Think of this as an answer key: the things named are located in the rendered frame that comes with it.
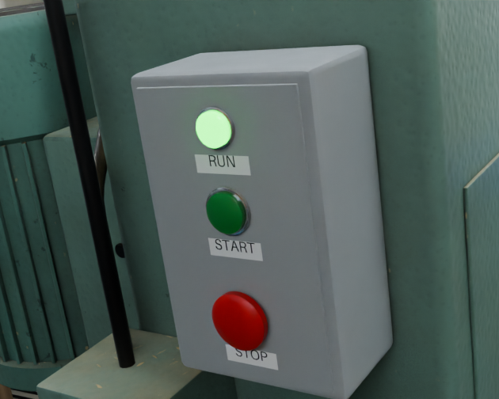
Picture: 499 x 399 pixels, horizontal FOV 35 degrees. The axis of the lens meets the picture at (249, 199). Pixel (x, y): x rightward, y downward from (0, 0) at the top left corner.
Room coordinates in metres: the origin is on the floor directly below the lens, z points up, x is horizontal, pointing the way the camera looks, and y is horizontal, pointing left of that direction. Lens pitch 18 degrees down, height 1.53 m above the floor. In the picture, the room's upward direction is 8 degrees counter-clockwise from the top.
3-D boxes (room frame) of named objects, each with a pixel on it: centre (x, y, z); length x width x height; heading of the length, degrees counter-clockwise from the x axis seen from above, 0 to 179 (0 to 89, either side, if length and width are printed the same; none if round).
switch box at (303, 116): (0.38, -0.01, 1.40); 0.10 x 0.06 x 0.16; 55
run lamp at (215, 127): (0.35, 0.01, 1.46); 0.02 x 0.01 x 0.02; 55
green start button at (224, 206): (0.35, 0.01, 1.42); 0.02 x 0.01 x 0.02; 55
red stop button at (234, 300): (0.35, 0.01, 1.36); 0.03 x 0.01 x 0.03; 55
